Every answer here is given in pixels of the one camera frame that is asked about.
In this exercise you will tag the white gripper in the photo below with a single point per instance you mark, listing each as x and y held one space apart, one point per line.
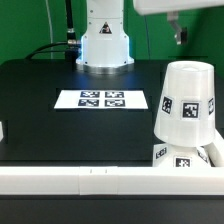
147 7

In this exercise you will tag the white lamp shade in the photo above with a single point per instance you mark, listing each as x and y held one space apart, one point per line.
186 112

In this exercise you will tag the white lamp base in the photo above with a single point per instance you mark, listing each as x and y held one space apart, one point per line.
166 155

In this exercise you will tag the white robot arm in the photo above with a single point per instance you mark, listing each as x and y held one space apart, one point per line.
105 45

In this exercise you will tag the white marker sheet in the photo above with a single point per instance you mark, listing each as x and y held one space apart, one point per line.
101 99

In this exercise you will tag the white right fence bar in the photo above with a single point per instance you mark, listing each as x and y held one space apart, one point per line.
215 150

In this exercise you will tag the white fence bar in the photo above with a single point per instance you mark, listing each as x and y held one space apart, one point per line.
111 181
1 132
215 150

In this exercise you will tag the white front fence bar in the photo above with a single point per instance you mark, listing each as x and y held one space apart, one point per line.
111 181

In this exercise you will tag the white left fence bar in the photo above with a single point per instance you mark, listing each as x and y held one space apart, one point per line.
1 132

